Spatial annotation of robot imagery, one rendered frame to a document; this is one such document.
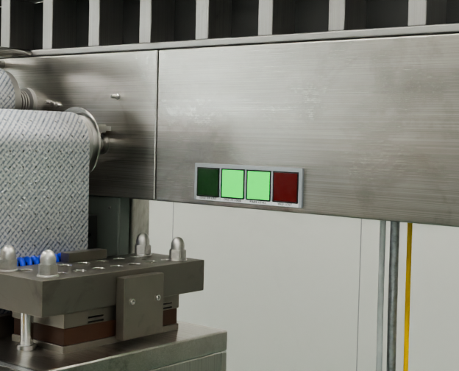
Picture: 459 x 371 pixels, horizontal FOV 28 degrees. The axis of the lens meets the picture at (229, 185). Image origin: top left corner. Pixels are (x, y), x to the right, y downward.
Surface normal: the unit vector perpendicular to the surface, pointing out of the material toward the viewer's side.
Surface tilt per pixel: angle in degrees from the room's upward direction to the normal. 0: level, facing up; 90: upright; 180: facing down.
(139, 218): 90
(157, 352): 90
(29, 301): 90
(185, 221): 90
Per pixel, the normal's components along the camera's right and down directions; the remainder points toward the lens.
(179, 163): -0.64, 0.03
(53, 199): 0.77, 0.05
